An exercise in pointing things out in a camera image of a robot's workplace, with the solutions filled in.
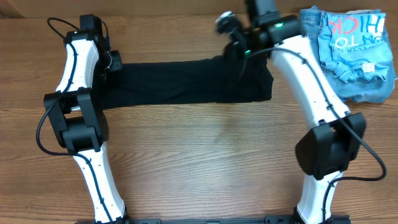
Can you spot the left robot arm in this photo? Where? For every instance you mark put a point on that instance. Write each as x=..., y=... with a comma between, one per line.
x=77, y=119

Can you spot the black t-shirt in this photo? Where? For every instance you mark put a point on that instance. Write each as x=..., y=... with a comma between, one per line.
x=212, y=80

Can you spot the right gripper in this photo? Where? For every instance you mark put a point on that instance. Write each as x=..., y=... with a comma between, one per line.
x=234, y=50

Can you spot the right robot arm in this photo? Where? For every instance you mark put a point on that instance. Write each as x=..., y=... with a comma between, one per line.
x=332, y=139

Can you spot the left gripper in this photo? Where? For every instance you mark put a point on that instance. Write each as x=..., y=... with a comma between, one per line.
x=117, y=64

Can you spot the light blue printed t-shirt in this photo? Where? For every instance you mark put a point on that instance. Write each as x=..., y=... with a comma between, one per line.
x=352, y=47

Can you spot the blue denim jeans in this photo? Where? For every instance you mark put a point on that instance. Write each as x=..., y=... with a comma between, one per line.
x=375, y=91

